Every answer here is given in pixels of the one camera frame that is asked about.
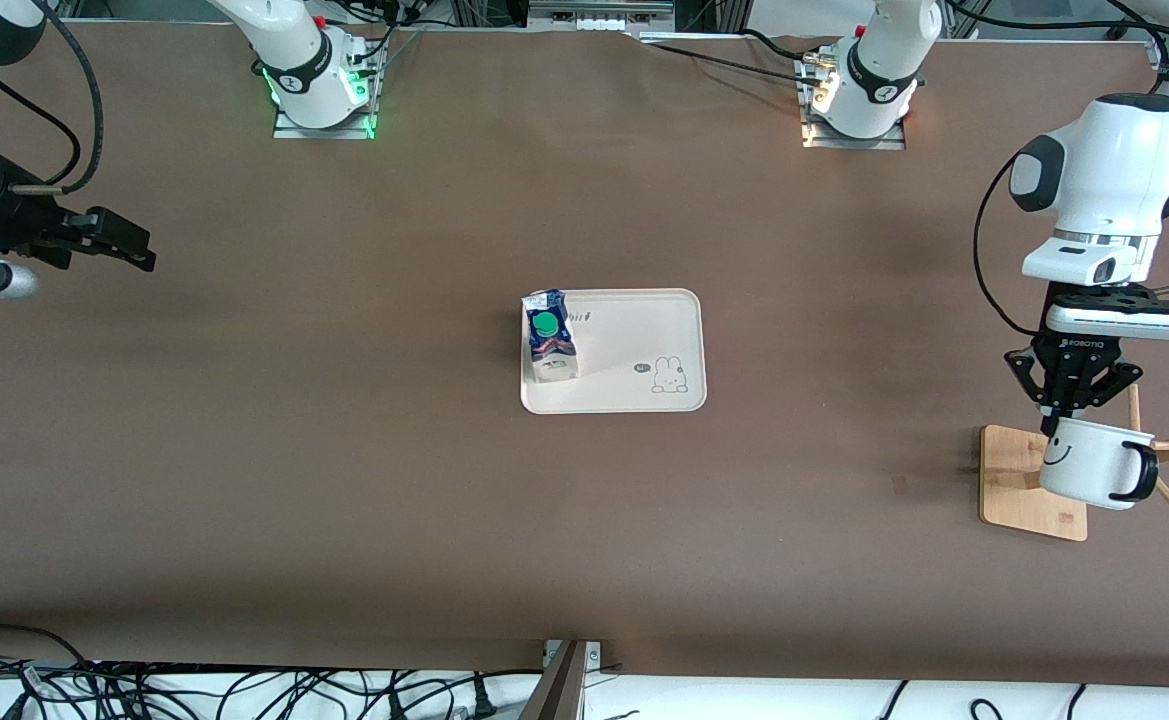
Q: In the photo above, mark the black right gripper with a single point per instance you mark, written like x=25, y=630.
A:
x=12, y=222

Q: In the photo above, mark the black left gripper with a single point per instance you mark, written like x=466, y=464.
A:
x=1074, y=367

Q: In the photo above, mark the white smiley face mug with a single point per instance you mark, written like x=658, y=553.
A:
x=1084, y=465

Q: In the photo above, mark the blue white milk carton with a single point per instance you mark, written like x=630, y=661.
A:
x=549, y=350

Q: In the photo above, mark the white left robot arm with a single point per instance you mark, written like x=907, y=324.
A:
x=1114, y=170

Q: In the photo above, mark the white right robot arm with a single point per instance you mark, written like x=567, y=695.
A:
x=294, y=60

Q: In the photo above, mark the beige rabbit print tray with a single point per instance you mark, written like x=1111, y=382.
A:
x=634, y=340

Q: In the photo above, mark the wooden mug stand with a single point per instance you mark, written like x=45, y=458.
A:
x=1009, y=500

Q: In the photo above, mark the silver socket strip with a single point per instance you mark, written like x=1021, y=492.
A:
x=599, y=12

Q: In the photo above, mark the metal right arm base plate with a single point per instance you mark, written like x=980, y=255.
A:
x=364, y=125

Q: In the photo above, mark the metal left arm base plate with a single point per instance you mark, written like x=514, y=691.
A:
x=894, y=140

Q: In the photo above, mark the aluminium frame profile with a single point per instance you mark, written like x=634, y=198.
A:
x=559, y=685

